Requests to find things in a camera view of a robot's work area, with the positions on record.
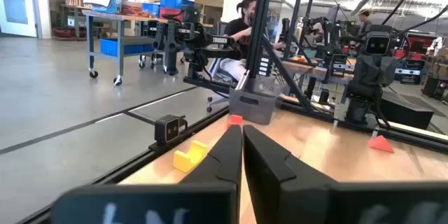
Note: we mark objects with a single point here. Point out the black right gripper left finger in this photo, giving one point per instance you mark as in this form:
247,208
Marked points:
217,196

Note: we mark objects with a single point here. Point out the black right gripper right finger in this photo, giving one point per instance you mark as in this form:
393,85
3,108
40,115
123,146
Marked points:
280,189

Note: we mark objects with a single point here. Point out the yellow arch block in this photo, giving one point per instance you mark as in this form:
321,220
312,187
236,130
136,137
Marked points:
185,159

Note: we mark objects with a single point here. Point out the red triangle block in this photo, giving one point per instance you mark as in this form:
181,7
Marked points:
381,144

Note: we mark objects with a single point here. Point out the red cuboid block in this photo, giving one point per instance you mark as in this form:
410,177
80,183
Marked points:
235,119

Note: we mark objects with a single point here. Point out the background Trossen robot arm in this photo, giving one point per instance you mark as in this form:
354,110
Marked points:
196,38

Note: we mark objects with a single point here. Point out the black background robot arm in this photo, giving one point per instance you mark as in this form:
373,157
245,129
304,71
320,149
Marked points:
329,42

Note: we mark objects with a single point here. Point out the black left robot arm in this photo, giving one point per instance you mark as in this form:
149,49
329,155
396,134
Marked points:
360,110

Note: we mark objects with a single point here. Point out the person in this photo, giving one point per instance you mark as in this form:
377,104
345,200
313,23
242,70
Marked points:
236,31
364,21

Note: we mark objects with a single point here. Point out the black floor case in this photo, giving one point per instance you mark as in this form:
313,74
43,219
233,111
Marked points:
406,112

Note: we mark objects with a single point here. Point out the red tool cabinet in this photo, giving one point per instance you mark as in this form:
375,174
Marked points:
420,42

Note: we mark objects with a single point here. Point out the grey translucent plastic bin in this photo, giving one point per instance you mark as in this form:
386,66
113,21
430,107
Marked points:
252,106

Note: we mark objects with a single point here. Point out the blue plastic bin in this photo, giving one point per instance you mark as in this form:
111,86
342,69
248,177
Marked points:
115,47
151,8
171,1

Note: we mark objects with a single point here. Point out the grey wheeled cart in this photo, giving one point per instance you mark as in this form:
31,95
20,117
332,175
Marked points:
120,35

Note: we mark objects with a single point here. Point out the red plastic crate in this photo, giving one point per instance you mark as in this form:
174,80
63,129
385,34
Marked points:
169,13

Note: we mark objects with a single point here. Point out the blue cardboard box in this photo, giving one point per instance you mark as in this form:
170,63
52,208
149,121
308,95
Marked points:
105,3

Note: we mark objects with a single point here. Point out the white door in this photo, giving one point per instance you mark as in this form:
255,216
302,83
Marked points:
17,3

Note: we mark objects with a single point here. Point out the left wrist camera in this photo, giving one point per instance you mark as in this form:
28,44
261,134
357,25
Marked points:
377,43

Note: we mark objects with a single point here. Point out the silver frame standoff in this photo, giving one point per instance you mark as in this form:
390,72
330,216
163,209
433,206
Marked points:
335,123
374,133

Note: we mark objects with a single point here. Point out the small black table camera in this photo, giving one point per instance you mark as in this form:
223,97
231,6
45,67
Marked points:
167,129

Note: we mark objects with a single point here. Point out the silver frame bracket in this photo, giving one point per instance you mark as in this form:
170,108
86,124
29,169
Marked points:
243,78

